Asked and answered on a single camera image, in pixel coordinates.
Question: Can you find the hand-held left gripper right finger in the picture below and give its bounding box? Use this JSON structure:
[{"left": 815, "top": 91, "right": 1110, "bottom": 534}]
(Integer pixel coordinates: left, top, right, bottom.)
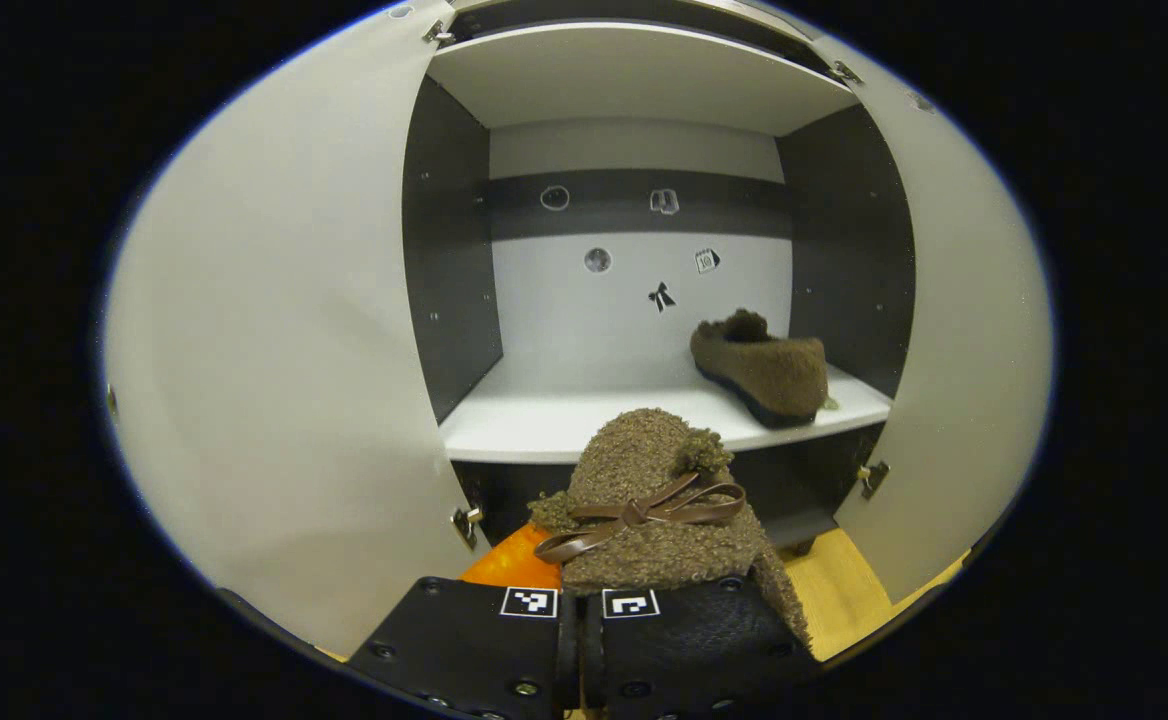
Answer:
[{"left": 584, "top": 575, "right": 825, "bottom": 720}]

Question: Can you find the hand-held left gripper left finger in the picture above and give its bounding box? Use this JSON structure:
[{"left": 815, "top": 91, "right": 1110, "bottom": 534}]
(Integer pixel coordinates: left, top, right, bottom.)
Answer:
[{"left": 349, "top": 525, "right": 580, "bottom": 720}]

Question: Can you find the brown fuzzy shoe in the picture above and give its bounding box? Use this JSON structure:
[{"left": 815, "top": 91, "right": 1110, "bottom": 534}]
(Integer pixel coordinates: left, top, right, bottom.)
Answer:
[
  {"left": 689, "top": 308, "right": 840, "bottom": 431},
  {"left": 527, "top": 407, "right": 813, "bottom": 651}
]

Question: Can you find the white shoe cabinet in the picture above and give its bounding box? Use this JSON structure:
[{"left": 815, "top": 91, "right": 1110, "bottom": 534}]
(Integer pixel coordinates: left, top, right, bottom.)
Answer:
[{"left": 104, "top": 0, "right": 1055, "bottom": 661}]

